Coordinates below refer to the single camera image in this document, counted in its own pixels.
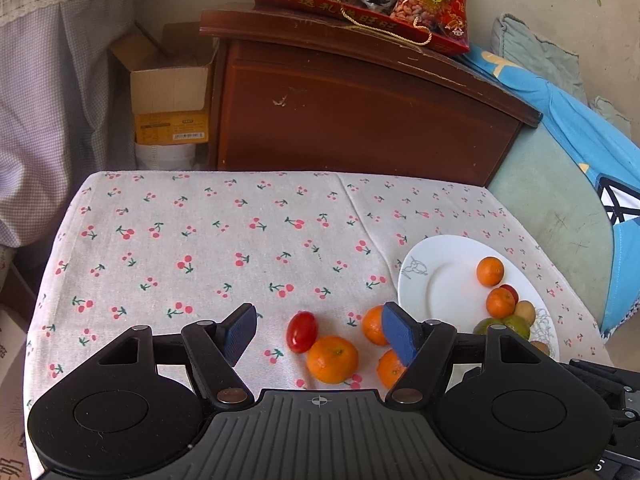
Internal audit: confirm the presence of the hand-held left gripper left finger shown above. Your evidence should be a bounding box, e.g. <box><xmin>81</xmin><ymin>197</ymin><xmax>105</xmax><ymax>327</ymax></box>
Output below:
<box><xmin>70</xmin><ymin>303</ymin><xmax>259</xmax><ymax>407</ymax></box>

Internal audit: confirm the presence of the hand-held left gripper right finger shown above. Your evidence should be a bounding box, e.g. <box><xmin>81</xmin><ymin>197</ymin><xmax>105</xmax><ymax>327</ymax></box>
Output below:
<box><xmin>381</xmin><ymin>302</ymin><xmax>571</xmax><ymax>407</ymax></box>

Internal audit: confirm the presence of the orange mandarin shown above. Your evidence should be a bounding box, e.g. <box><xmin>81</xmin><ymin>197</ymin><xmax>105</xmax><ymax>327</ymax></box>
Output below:
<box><xmin>306</xmin><ymin>335</ymin><xmax>360</xmax><ymax>385</ymax></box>
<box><xmin>485</xmin><ymin>286</ymin><xmax>517</xmax><ymax>320</ymax></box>
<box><xmin>376</xmin><ymin>348</ymin><xmax>408</xmax><ymax>391</ymax></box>
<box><xmin>361</xmin><ymin>305</ymin><xmax>391</xmax><ymax>347</ymax></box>
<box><xmin>475</xmin><ymin>256</ymin><xmax>505</xmax><ymax>288</ymax></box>

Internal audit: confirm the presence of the white plate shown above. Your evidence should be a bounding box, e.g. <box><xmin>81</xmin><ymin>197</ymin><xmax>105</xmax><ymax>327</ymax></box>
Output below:
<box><xmin>397</xmin><ymin>234</ymin><xmax>560</xmax><ymax>361</ymax></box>

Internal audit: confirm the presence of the green jujube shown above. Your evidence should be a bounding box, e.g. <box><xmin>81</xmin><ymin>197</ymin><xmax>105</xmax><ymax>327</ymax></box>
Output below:
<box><xmin>502</xmin><ymin>315</ymin><xmax>531</xmax><ymax>340</ymax></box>
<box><xmin>472</xmin><ymin>317</ymin><xmax>503</xmax><ymax>337</ymax></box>

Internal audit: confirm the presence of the cherry print tablecloth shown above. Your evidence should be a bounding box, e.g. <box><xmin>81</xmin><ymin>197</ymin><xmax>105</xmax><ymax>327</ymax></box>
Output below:
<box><xmin>24</xmin><ymin>170</ymin><xmax>615</xmax><ymax>478</ymax></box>

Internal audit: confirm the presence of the pale green bed sheet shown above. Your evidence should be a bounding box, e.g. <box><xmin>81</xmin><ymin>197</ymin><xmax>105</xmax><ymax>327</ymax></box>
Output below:
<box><xmin>487</xmin><ymin>122</ymin><xmax>618</xmax><ymax>328</ymax></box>

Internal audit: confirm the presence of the dark wooden cabinet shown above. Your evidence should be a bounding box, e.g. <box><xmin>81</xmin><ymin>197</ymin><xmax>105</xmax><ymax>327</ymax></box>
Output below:
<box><xmin>199</xmin><ymin>8</ymin><xmax>543</xmax><ymax>188</ymax></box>

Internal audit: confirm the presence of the white printed carton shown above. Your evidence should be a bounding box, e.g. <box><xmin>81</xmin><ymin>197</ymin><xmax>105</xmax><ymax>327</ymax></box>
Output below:
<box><xmin>0</xmin><ymin>305</ymin><xmax>37</xmax><ymax>480</ymax></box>

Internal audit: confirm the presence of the open cardboard box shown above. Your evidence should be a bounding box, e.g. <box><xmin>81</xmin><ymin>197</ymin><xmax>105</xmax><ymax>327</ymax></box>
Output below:
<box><xmin>109</xmin><ymin>22</ymin><xmax>218</xmax><ymax>147</ymax></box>

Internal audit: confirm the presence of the blue blanket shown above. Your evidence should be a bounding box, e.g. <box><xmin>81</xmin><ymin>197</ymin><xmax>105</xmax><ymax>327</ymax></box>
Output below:
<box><xmin>457</xmin><ymin>42</ymin><xmax>640</xmax><ymax>346</ymax></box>

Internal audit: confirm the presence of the lilac checked curtain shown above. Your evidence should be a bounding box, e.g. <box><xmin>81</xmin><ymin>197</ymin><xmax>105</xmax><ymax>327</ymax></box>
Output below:
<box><xmin>0</xmin><ymin>0</ymin><xmax>141</xmax><ymax>250</ymax></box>

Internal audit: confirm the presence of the red gift bag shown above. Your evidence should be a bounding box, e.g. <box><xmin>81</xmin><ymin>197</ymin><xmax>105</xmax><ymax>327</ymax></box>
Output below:
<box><xmin>251</xmin><ymin>0</ymin><xmax>471</xmax><ymax>56</ymax></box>

